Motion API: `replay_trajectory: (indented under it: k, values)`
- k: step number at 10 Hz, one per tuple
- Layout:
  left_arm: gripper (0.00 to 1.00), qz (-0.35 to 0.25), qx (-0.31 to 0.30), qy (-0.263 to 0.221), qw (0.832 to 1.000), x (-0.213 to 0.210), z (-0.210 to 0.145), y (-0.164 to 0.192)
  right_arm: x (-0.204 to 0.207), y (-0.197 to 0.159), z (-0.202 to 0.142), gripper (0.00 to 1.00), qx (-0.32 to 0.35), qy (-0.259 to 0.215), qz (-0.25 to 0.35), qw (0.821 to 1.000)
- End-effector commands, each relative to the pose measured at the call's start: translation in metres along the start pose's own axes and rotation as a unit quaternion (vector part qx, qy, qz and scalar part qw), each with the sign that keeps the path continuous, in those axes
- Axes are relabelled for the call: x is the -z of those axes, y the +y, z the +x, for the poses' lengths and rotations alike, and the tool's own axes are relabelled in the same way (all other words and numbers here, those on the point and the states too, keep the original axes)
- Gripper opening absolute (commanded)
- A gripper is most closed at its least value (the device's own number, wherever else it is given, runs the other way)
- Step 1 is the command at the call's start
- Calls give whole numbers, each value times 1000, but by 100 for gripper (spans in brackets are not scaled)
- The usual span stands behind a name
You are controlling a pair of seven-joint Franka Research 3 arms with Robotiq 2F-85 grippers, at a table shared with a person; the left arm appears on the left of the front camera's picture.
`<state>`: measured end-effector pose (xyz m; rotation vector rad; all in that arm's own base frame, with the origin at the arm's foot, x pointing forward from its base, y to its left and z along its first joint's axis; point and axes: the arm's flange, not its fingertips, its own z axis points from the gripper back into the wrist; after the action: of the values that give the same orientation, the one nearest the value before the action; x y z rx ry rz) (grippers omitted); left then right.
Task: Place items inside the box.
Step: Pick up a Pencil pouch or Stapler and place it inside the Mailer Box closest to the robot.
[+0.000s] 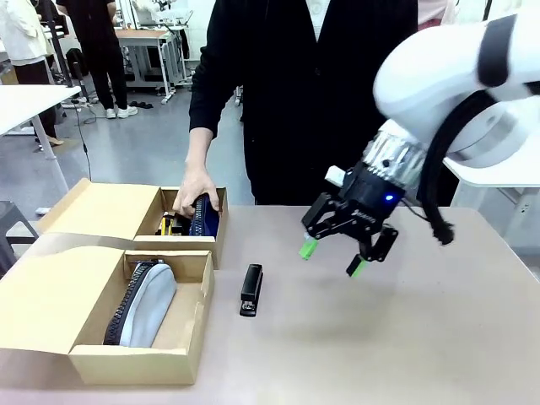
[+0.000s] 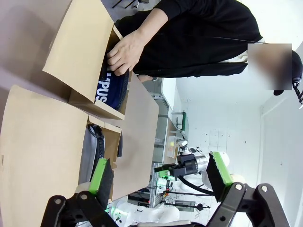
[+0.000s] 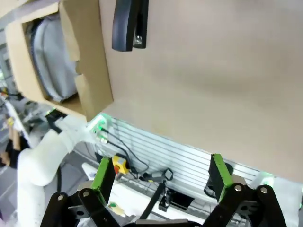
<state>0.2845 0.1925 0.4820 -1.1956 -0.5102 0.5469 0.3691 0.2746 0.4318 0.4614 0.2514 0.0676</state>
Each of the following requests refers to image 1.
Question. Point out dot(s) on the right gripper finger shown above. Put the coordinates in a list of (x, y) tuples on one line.
[(379, 246), (318, 219)]

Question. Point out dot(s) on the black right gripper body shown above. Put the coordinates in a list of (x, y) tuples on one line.
[(371, 198)]

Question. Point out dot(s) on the navy blue zipper pencil case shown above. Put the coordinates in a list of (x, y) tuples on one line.
[(204, 221)]

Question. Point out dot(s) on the yellow black screwdriver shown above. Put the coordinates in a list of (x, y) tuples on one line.
[(166, 224)]

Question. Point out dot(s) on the grey zipper pencil case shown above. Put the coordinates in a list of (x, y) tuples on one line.
[(147, 304)]

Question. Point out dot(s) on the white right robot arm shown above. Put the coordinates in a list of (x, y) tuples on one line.
[(430, 76)]

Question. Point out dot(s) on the person's right forearm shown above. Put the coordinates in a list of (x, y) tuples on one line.
[(198, 147)]

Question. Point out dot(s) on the large open cardboard box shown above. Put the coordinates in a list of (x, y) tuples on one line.
[(50, 304)]

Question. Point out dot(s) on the person's right hand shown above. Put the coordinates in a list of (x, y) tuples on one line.
[(194, 185)]

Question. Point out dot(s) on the black stapler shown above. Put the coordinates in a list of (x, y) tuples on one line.
[(251, 290)]

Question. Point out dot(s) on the person in black cardigan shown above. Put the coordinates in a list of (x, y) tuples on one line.
[(304, 97)]

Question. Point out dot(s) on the pink garment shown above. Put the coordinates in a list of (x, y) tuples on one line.
[(434, 12)]

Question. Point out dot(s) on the white workbench with wooden top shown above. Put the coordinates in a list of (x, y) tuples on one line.
[(154, 46)]

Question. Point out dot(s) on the background person in black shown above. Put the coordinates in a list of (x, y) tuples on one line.
[(99, 50)]

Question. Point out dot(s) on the black bag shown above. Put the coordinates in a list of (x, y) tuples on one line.
[(77, 63)]

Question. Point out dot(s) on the black stool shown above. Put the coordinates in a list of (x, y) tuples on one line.
[(12, 219)]

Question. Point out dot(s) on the white side table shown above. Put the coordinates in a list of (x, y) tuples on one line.
[(34, 105)]

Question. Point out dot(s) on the black tripod pole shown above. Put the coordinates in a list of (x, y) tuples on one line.
[(59, 50)]

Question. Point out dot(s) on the background person in white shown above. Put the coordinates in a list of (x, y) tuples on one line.
[(23, 42)]

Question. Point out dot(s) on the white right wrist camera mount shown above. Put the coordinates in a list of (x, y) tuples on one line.
[(336, 176)]

